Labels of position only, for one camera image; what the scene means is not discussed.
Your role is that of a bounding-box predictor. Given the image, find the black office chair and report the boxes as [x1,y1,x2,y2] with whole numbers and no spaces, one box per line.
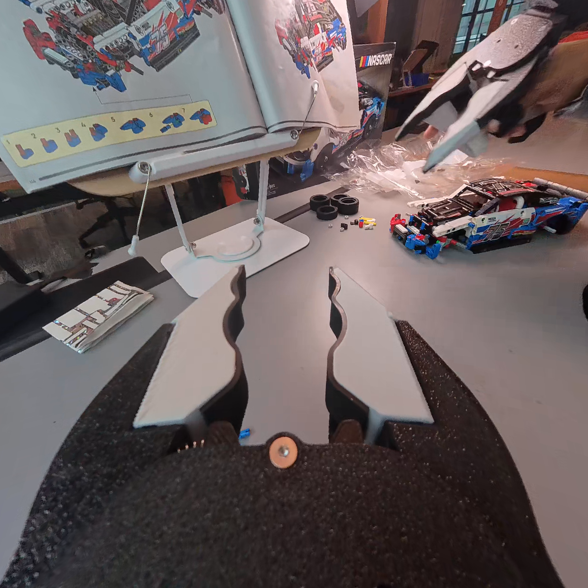
[76,195,131,251]

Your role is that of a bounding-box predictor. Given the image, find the folded sticker leaflet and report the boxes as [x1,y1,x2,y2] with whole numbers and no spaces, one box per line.
[43,280,155,354]

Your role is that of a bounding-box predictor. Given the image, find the partly built toy car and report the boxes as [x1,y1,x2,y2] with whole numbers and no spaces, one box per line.
[390,177,588,260]

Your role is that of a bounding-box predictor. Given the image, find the white book stand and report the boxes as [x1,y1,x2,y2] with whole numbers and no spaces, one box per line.
[64,80,322,299]

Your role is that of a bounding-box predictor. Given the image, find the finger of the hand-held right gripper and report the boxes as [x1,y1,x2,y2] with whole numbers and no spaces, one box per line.
[422,89,511,174]
[395,59,484,141]

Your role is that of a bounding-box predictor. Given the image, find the open instruction booklet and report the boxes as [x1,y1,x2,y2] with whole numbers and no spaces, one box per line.
[0,0,361,194]

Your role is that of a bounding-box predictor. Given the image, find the clear plastic bags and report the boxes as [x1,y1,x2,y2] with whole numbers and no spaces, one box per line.
[325,138,511,199]

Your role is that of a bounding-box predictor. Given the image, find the pile of small colourful bricks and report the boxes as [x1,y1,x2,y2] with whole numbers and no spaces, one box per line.
[327,215,378,232]

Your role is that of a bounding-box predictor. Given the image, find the grey desk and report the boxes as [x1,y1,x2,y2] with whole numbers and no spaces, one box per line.
[0,124,588,588]

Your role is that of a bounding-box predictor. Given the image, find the toy car box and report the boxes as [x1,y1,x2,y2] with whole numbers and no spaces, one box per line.
[232,42,397,203]

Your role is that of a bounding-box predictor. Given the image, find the person's right hand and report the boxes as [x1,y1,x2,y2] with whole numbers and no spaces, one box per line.
[524,40,588,120]

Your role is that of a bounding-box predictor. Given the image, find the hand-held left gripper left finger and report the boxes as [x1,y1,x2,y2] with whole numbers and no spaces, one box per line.
[132,265,250,429]

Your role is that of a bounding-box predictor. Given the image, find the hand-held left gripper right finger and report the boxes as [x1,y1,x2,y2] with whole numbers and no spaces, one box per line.
[325,266,435,427]

